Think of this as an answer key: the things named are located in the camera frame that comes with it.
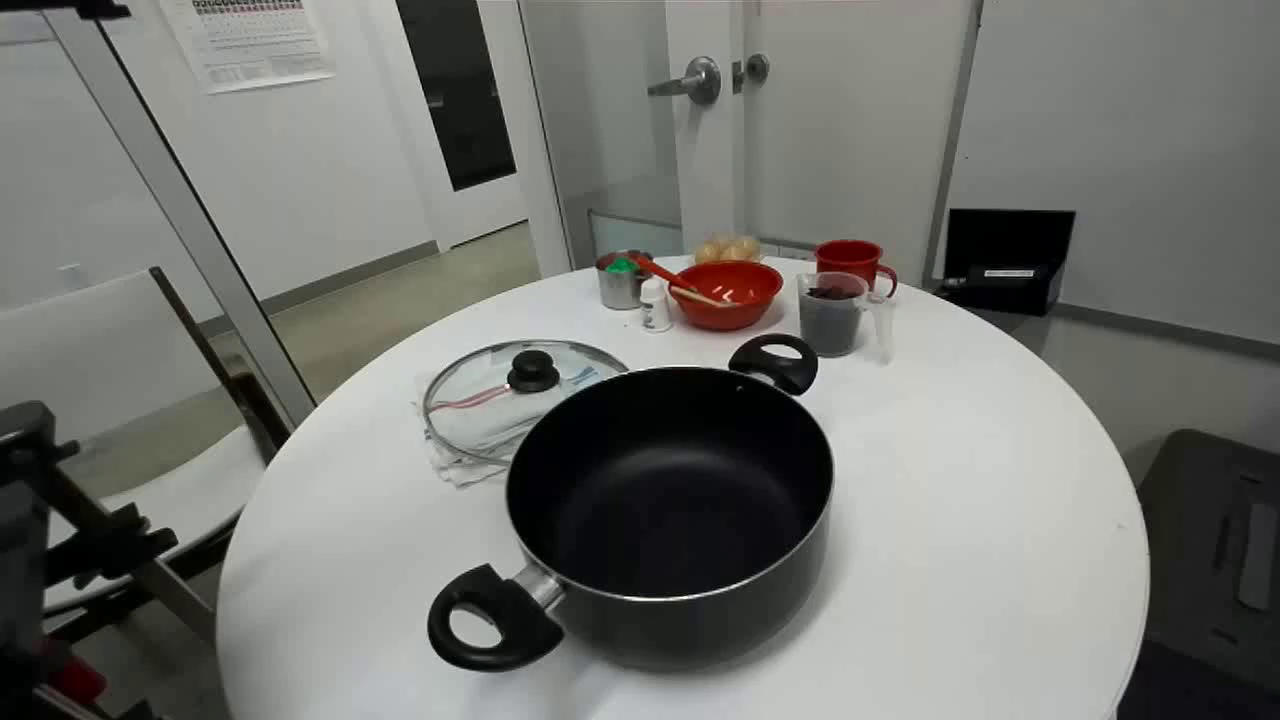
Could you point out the glass lid with black knob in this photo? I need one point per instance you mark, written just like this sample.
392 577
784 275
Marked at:
482 395

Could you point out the small white shaker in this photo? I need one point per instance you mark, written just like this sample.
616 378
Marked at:
653 308

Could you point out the wooden spoon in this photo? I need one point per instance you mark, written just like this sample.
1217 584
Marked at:
692 293

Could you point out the red bowl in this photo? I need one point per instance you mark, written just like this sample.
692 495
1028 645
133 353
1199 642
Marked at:
750 287

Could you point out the pale yellow bread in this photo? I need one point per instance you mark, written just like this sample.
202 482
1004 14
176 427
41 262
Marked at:
725 251

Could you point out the clear measuring cup dark contents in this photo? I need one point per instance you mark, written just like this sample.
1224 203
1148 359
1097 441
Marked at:
835 329

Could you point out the white printed cloth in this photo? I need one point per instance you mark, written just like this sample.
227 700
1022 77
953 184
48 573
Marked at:
457 471

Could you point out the red mug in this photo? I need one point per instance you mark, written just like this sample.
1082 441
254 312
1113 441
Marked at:
848 258

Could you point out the clear plastic glass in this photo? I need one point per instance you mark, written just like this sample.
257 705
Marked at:
880 329

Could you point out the white door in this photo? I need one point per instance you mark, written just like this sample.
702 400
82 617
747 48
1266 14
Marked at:
854 145

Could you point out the silver door lock knob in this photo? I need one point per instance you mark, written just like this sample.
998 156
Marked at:
750 71

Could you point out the black open box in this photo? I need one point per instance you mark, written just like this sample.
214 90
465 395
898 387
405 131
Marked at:
1004 247

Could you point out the grey diagonal metal pole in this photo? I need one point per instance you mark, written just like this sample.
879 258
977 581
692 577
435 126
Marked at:
172 203

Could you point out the black case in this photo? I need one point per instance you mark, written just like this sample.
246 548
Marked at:
1207 573

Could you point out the black metal stand equipment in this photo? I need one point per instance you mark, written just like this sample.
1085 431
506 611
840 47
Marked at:
27 535

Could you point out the white wall poster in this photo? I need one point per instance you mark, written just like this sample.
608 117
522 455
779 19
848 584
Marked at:
246 43

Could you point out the white chair with dark frame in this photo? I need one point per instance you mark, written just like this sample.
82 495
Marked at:
82 353

